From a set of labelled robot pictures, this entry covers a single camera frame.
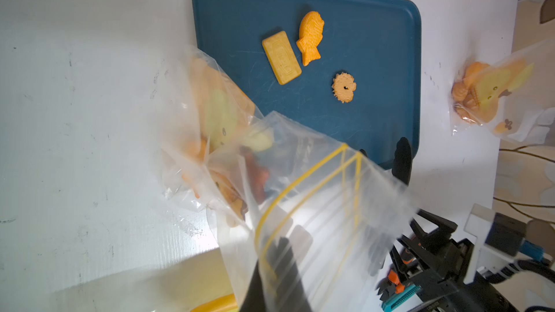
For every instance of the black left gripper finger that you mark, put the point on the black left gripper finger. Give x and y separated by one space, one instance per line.
279 287

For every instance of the dark blue tray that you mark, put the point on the dark blue tray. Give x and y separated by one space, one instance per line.
378 42

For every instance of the teal utility knife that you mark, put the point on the teal utility knife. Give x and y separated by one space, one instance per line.
399 298

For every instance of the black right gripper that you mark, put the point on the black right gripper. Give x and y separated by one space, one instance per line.
440 267

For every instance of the clear resealable duck bag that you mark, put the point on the clear resealable duck bag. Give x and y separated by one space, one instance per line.
513 99

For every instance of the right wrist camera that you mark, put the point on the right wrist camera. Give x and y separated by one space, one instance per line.
501 249

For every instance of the orange black pliers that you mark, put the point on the orange black pliers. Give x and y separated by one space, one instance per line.
393 283

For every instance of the small flower ring cookie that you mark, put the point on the small flower ring cookie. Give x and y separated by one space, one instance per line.
343 87

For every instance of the orange fish cookie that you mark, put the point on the orange fish cookie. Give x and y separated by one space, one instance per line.
310 36

